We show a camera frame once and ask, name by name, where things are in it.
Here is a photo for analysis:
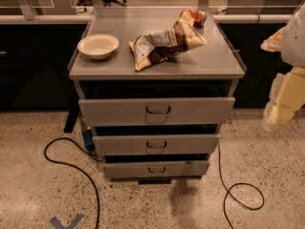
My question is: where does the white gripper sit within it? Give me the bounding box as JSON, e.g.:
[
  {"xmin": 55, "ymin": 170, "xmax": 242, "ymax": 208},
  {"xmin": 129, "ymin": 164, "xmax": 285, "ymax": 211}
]
[{"xmin": 259, "ymin": 26, "xmax": 305, "ymax": 133}]

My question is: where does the grey bottom drawer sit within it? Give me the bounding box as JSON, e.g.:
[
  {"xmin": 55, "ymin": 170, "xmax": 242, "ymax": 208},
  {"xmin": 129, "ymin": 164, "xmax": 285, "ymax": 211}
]
[{"xmin": 103, "ymin": 160, "xmax": 210, "ymax": 179}]

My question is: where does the grey drawer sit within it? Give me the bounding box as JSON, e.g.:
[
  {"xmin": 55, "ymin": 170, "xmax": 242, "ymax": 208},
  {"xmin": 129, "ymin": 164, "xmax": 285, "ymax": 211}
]
[
  {"xmin": 103, "ymin": 160, "xmax": 210, "ymax": 179},
  {"xmin": 93, "ymin": 135, "xmax": 219, "ymax": 156},
  {"xmin": 79, "ymin": 97, "xmax": 234, "ymax": 127}
]

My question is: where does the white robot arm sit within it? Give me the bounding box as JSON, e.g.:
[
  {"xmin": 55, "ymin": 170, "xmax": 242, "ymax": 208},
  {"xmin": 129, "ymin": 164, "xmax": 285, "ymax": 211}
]
[{"xmin": 260, "ymin": 4, "xmax": 305, "ymax": 132}]

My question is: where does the grey top drawer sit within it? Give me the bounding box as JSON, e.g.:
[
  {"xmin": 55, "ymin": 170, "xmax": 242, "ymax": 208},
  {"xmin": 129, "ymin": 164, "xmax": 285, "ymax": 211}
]
[{"xmin": 79, "ymin": 97, "xmax": 234, "ymax": 127}]

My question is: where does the grey metal drawer cabinet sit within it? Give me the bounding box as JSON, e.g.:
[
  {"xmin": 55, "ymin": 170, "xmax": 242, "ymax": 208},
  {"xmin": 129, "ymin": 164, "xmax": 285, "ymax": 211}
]
[{"xmin": 70, "ymin": 8, "xmax": 245, "ymax": 182}]

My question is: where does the grey middle drawer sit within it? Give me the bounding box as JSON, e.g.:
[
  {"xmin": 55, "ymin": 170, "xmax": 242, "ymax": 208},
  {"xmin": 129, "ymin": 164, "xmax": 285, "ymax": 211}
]
[{"xmin": 93, "ymin": 135, "xmax": 219, "ymax": 156}]

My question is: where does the red snack packet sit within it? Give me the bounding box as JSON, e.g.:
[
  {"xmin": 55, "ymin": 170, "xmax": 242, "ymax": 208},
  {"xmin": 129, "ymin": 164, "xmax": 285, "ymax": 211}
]
[{"xmin": 190, "ymin": 9, "xmax": 206, "ymax": 28}]

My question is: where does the crumpled chip bag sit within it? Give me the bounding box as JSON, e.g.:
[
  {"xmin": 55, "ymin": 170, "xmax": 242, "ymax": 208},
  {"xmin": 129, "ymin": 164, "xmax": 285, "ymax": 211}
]
[{"xmin": 130, "ymin": 9, "xmax": 207, "ymax": 72}]

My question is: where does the white bowl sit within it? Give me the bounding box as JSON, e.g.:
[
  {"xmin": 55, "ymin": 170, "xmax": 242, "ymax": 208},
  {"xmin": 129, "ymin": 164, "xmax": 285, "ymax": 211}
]
[{"xmin": 77, "ymin": 34, "xmax": 119, "ymax": 60}]

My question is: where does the blue power box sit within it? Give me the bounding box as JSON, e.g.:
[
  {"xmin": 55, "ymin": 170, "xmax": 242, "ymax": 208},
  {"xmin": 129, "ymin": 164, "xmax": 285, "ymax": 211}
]
[{"xmin": 82, "ymin": 129, "xmax": 94, "ymax": 151}]

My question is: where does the black cable right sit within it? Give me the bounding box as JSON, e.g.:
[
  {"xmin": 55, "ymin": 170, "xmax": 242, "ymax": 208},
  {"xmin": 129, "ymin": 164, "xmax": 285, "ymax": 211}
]
[{"xmin": 216, "ymin": 142, "xmax": 266, "ymax": 229}]

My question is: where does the black cable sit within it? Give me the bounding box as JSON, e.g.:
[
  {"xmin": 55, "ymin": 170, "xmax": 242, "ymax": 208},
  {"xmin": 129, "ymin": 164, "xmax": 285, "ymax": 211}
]
[
  {"xmin": 43, "ymin": 136, "xmax": 103, "ymax": 229},
  {"xmin": 216, "ymin": 142, "xmax": 266, "ymax": 229}
]

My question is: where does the black cable left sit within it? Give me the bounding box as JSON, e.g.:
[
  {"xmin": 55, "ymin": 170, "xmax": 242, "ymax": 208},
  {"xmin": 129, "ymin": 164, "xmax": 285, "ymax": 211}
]
[{"xmin": 43, "ymin": 136, "xmax": 103, "ymax": 229}]

